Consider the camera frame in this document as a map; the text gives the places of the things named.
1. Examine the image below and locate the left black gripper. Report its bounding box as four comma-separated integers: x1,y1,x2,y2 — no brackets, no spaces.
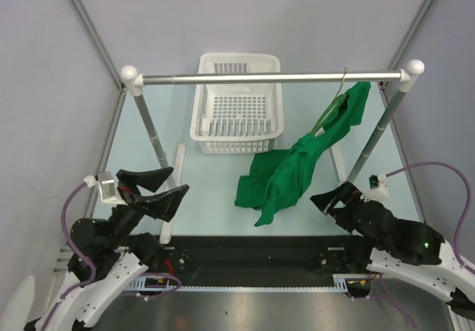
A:
107,165,189,248

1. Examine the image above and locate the green t shirt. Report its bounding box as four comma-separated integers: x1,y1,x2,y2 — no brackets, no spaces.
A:
235,82,371,227

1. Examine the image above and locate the green hanger with brass hook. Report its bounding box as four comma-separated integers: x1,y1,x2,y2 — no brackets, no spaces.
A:
310,67,347,136

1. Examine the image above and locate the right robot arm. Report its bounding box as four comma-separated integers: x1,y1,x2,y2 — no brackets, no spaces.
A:
310,183,474,320

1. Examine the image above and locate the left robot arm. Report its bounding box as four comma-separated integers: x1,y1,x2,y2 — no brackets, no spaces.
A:
24,167,189,330

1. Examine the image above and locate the left white rack foot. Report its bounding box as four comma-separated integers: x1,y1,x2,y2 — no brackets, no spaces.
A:
159,144,186,245

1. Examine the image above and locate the white plastic basket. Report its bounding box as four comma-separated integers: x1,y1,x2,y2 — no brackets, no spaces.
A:
190,53,284,154

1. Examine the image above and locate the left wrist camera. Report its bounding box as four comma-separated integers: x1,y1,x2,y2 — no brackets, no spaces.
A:
96,171,124,205

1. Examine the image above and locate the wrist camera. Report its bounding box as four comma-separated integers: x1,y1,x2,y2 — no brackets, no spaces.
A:
96,171,124,205
362,174,389,203

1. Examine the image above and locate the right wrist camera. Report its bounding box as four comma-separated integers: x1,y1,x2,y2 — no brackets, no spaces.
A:
362,174,389,203

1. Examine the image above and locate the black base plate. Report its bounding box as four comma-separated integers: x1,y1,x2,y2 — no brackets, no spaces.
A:
149,235,367,289

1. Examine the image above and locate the white cable duct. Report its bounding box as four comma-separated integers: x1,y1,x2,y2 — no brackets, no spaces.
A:
128,274,350,293

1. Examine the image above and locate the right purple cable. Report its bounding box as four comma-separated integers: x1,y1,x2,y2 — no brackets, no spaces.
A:
385,162,472,269

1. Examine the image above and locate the left rack post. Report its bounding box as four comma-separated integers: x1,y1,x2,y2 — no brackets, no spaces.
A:
120,65,169,168

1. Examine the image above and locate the silver clothes rack rail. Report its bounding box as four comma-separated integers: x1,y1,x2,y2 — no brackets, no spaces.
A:
139,69,410,86

